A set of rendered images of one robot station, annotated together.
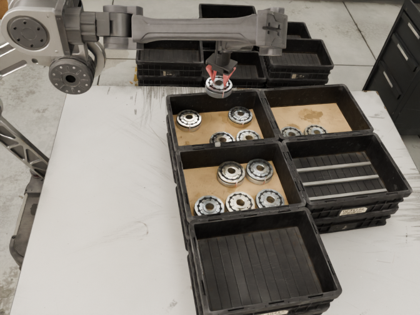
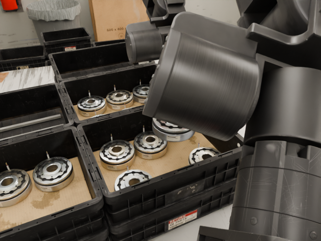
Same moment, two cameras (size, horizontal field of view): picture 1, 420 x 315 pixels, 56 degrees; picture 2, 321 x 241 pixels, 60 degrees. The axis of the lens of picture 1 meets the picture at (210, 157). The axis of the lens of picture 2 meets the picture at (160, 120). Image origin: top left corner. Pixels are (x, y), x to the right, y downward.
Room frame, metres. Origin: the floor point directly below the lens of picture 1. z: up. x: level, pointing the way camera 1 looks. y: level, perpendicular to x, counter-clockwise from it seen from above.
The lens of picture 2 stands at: (1.73, -0.12, 1.40)
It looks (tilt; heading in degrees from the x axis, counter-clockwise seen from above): 35 degrees down; 171
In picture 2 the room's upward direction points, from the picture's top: straight up
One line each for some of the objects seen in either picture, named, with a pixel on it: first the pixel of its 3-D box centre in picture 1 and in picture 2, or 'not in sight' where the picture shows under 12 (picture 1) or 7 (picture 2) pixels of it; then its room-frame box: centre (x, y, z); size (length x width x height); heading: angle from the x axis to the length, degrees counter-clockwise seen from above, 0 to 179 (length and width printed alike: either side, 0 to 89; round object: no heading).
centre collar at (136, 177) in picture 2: (240, 114); (134, 182); (1.24, -0.11, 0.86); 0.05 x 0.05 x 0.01
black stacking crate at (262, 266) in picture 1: (259, 265); (101, 71); (0.56, -0.19, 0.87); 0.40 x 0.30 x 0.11; 106
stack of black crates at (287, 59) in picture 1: (289, 79); not in sight; (2.18, -0.47, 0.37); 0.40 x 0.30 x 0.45; 99
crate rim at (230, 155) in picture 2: (220, 118); (160, 138); (1.14, -0.02, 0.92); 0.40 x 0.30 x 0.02; 106
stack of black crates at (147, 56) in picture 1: (169, 77); not in sight; (2.05, 0.32, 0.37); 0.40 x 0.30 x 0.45; 99
